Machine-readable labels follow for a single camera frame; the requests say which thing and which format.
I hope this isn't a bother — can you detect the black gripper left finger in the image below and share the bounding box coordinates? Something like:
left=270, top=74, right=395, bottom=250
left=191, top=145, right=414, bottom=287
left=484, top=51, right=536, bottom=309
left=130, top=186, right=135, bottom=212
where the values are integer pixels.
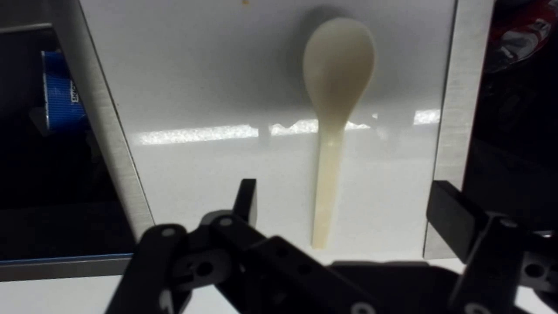
left=104, top=177, right=376, bottom=314

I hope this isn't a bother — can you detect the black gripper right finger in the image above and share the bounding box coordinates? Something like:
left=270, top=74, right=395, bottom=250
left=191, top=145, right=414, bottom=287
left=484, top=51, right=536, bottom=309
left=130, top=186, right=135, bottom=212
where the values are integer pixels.
left=425, top=180, right=558, bottom=314

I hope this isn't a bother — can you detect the cream plastic spoon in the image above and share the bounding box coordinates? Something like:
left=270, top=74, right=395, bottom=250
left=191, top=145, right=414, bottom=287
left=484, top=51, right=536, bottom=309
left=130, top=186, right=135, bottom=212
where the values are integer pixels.
left=299, top=16, right=378, bottom=252

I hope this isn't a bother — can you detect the blue packet in hole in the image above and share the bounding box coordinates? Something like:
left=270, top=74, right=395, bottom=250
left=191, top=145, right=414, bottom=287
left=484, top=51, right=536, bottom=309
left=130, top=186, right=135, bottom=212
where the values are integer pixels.
left=39, top=50, right=88, bottom=137

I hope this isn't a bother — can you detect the red and black wrapper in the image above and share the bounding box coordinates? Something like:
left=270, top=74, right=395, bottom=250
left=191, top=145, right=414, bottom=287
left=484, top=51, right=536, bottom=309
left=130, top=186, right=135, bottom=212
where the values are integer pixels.
left=486, top=0, right=558, bottom=76

